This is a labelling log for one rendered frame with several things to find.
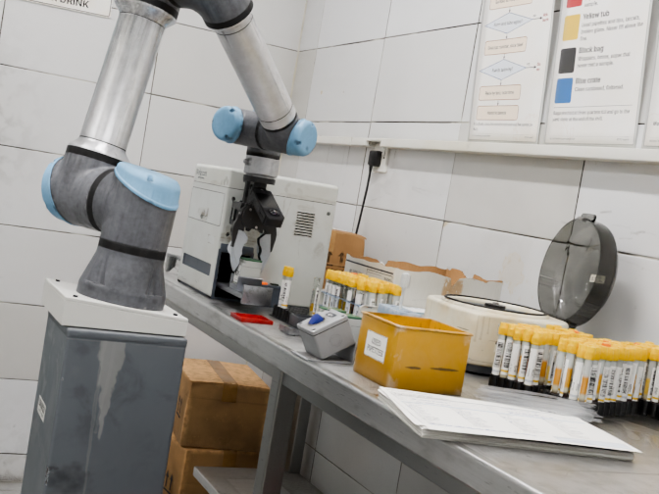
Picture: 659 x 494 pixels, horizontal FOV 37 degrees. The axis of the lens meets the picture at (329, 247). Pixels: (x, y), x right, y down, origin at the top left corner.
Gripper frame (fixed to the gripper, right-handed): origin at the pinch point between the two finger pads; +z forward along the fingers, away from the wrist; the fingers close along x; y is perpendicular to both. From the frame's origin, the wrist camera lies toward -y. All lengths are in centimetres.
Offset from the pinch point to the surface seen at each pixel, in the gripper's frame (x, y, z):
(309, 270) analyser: -18.7, 9.0, -0.5
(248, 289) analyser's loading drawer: 2.2, -8.0, 3.8
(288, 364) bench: 9, -49, 11
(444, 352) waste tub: -6, -74, 2
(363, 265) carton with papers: -24.7, -6.1, -4.4
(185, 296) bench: 8.5, 14.2, 9.7
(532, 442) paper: -3, -102, 8
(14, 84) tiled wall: 38, 141, -37
